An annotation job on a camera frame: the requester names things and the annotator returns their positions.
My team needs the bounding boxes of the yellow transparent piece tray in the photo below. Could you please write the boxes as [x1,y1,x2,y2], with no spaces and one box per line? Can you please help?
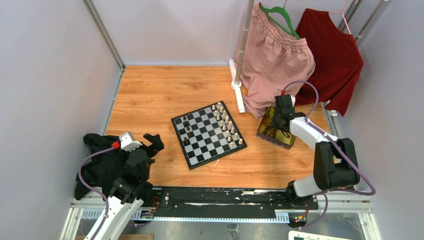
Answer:
[256,106,296,150]

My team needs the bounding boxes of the dark chess piece cluster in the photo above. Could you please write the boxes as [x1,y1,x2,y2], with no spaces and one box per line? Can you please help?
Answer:
[183,115,194,146]

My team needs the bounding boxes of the black white chess board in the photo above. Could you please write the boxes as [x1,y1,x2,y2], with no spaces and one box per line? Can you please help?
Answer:
[171,104,248,170]

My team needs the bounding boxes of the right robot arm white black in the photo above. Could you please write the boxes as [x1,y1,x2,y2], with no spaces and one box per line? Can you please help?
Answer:
[271,94,360,209]

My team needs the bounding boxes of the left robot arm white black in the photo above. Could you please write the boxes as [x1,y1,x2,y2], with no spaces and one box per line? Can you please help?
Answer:
[77,131,165,240]

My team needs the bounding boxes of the dark chess pieces in tray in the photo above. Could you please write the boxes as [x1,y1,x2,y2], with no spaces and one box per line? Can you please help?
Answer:
[261,125,291,142]

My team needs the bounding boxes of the row of light chess pieces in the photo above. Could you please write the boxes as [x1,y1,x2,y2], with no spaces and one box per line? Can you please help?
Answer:
[207,101,247,152]

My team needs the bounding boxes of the black cloth heap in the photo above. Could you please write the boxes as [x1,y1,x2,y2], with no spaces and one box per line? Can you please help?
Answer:
[81,133,130,196]

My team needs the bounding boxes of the pink hanging shorts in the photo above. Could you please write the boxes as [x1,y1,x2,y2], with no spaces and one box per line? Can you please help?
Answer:
[240,2,316,119]

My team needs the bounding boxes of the white clothes rack stand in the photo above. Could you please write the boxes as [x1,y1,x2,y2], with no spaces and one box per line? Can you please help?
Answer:
[228,0,255,113]

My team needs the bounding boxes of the dark red hanging shirt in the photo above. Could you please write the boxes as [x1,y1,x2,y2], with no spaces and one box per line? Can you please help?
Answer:
[296,8,364,116]

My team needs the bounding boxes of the green clothes hanger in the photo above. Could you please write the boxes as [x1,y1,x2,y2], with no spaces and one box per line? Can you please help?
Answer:
[259,5,302,41]

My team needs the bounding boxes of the pink clothes hanger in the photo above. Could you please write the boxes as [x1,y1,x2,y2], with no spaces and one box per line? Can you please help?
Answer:
[328,0,352,35]

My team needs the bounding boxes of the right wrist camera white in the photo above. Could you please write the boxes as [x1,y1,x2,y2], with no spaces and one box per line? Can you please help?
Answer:
[281,90,296,107]

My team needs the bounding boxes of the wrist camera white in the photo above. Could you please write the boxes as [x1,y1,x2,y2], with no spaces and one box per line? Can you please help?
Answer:
[281,90,296,107]
[111,131,143,152]

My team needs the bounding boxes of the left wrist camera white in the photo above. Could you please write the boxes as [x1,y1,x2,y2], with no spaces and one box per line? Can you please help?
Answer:
[111,131,143,152]

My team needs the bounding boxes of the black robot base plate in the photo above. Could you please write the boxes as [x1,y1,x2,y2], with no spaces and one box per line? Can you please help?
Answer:
[136,186,319,227]

